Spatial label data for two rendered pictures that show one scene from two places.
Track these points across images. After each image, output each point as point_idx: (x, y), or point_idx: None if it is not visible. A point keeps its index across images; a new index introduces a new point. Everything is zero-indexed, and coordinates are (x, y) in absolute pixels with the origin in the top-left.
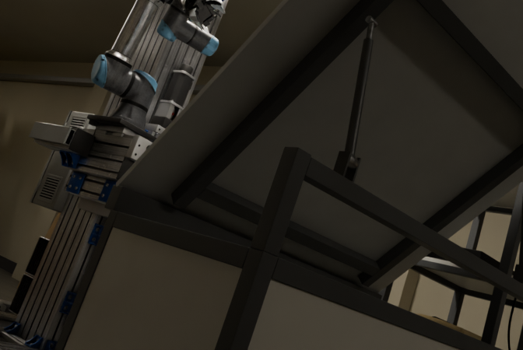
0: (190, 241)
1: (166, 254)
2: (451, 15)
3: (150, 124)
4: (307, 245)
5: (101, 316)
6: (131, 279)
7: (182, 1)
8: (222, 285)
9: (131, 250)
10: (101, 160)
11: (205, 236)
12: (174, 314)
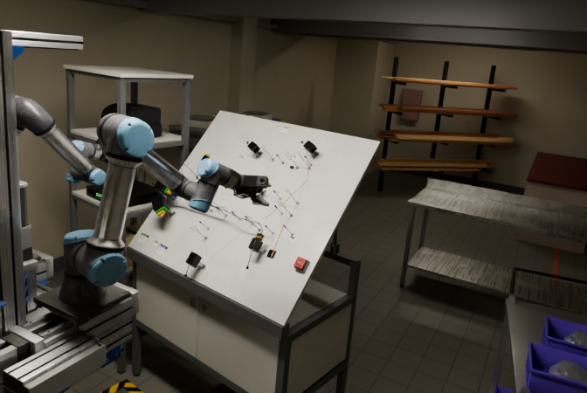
0: (334, 311)
1: (325, 323)
2: None
3: (24, 266)
4: None
5: (301, 368)
6: (312, 344)
7: (232, 183)
8: (347, 312)
9: (307, 338)
10: (105, 339)
11: (338, 305)
12: (334, 334)
